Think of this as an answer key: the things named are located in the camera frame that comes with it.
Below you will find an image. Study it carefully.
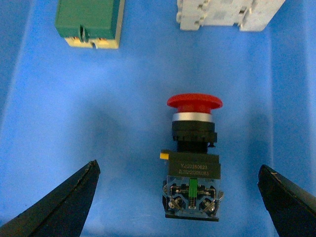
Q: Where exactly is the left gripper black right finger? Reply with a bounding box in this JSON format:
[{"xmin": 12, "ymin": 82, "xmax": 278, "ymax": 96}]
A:
[{"xmin": 258, "ymin": 164, "xmax": 316, "ymax": 237}]

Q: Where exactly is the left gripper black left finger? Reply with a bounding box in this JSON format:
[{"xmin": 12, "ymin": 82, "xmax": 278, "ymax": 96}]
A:
[{"xmin": 0, "ymin": 160, "xmax": 101, "ymax": 237}]

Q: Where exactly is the red mushroom push button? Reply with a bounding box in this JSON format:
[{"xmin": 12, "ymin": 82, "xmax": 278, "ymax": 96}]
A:
[{"xmin": 160, "ymin": 93, "xmax": 223, "ymax": 222}]

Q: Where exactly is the blue plastic tray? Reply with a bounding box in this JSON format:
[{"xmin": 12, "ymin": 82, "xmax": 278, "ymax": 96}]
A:
[{"xmin": 0, "ymin": 0, "xmax": 316, "ymax": 237}]

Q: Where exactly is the white circuit breaker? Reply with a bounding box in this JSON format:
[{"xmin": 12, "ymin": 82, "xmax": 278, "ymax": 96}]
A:
[{"xmin": 176, "ymin": 0, "xmax": 285, "ymax": 32}]

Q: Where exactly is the green knife switch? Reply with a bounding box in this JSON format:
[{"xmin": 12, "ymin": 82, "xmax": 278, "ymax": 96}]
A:
[{"xmin": 55, "ymin": 0, "xmax": 125, "ymax": 49}]

